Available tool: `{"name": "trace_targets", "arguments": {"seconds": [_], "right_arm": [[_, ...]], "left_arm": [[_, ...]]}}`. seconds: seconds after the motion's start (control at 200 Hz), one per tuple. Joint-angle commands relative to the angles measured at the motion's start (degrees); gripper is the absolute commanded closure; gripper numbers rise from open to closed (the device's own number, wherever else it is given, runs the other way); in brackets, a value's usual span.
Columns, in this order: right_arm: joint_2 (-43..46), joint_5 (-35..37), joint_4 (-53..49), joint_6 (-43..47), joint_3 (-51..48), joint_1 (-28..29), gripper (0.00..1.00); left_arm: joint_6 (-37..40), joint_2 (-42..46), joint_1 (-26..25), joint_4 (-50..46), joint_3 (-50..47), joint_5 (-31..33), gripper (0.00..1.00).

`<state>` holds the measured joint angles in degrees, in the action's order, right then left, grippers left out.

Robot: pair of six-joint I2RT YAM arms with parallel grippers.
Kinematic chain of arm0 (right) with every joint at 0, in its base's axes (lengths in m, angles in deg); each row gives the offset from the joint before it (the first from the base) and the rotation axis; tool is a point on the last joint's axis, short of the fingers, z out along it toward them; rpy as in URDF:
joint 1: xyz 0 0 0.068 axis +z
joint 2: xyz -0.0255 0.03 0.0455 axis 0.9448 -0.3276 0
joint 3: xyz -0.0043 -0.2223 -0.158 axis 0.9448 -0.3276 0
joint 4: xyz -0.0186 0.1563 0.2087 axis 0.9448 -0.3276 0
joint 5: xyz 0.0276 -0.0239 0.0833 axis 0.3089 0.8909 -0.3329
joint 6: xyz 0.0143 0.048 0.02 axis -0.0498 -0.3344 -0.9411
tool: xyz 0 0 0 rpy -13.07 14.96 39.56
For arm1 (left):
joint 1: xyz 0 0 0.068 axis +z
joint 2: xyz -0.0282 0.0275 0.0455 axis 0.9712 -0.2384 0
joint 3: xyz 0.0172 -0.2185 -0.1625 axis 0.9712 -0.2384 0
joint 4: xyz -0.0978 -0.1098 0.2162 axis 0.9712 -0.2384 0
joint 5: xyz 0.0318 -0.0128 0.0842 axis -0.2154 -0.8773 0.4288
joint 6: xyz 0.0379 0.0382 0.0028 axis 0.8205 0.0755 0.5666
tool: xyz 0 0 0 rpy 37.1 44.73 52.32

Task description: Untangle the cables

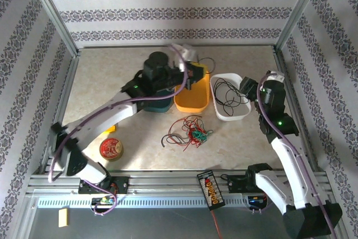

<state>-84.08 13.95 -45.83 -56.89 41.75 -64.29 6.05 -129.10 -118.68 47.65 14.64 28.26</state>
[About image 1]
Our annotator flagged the black cable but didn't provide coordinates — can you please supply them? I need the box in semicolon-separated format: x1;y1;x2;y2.
197;57;216;74
213;78;250;116
161;133;196;152

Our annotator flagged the red cable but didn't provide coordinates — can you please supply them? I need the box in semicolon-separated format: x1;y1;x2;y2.
168;115;209;150

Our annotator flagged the green cable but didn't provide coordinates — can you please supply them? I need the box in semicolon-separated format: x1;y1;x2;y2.
191;128;215;143
192;129;209;142

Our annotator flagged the wire pile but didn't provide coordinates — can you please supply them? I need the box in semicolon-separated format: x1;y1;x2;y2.
178;118;208;150

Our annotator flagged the orange plastic bin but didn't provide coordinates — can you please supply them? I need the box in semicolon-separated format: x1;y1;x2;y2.
173;64;210;113

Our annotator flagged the white plastic bin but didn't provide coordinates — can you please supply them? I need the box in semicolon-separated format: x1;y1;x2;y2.
209;73;252;122

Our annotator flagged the teal plastic bin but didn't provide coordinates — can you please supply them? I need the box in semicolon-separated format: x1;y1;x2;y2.
139;86;176;113

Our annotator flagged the round tin with red lid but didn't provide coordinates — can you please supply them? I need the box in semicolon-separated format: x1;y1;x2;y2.
100;137;124;162

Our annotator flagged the small electronics connector board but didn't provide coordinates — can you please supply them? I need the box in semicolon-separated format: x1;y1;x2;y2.
247;195;269;205
91;196;116;206

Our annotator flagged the black power distribution board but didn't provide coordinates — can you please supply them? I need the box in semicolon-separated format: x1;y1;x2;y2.
196;170;226;212

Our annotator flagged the small wooden block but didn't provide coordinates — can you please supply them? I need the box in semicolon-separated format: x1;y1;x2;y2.
58;208;70;228

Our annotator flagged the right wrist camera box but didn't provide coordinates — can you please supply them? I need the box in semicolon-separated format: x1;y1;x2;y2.
265;70;285;82

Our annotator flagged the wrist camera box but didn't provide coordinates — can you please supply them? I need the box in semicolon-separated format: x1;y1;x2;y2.
265;70;285;82
171;43;199;61

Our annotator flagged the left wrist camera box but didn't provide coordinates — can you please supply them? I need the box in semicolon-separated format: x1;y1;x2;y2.
171;43;199;61

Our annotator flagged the thin aluminium table-edge rail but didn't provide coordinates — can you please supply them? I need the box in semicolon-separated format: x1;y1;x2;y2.
78;44;277;50

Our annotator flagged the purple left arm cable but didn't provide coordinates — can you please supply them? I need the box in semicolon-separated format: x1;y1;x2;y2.
48;44;187;217

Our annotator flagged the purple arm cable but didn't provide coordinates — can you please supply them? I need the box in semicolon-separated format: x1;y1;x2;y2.
250;73;338;239
48;44;187;217

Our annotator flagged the aluminium side rail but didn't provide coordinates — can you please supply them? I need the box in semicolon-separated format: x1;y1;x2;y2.
272;45;319;172
37;51;82;175

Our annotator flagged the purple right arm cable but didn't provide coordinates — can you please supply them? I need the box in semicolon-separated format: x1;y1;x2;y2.
250;73;338;239

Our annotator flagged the aluminium frame post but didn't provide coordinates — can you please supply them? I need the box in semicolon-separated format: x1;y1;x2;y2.
23;0;82;58
275;0;328;54

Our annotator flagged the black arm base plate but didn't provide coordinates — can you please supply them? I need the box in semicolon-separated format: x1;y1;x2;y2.
228;176;280;194
78;176;131;194

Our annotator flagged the wide aluminium base rail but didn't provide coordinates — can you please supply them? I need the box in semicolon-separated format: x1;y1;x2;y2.
26;169;333;198

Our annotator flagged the slotted cable duct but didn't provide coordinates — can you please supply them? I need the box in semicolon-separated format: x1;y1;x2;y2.
37;195;252;209

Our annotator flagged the red power wire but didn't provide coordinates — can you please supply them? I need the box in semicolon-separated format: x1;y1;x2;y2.
210;210;224;239

